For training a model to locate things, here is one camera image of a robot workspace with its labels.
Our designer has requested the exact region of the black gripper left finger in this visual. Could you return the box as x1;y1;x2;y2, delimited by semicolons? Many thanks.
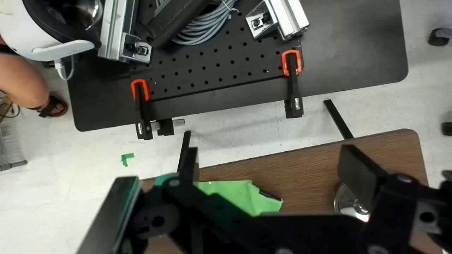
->
161;145;223;223

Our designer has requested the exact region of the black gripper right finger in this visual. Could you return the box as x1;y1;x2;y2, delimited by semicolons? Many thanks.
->
336;144;452;254

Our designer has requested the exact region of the green cloth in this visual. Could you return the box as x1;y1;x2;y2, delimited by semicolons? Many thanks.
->
195;179;285;219

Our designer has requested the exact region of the metal bowl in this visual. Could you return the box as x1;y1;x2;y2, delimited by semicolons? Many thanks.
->
332;182;373;223

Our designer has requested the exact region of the green floor tape mark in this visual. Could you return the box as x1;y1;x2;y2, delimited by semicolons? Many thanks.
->
120;151;135;168

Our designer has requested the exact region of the brown table with black legs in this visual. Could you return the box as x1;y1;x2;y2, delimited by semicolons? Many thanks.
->
140;97;429;254

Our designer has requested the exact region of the orange black bar clamp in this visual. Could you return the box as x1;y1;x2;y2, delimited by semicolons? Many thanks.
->
130;78;175;141
281;48;305;120

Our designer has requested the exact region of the black perforated breadboard plate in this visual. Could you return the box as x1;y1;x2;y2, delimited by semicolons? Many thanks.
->
128;0;305;103

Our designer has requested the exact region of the black perforated board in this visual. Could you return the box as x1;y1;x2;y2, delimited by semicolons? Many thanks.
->
68;0;409;133

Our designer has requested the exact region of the black rectangular bar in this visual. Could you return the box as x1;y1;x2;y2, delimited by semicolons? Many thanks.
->
138;0;223;48

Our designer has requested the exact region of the dark sandal on foot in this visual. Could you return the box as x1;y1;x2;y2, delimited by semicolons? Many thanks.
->
37;92;70;119

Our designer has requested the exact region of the person bare leg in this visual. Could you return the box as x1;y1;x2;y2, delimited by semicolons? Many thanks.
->
0;44;51;112

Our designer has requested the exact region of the white VR headset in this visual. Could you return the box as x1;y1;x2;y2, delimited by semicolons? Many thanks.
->
0;0;103;62

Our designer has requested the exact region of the black glossy mount plate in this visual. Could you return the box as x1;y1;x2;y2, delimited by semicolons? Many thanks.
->
76;175;144;254

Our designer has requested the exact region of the grey cable bundle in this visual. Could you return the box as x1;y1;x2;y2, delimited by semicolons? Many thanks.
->
171;0;238;48

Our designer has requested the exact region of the aluminium extrusion with bracket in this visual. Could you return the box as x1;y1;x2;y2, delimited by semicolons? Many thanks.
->
244;0;311;41
97;0;154;65

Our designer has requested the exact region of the white headset cable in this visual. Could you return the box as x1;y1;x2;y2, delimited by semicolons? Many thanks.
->
53;58;76;82

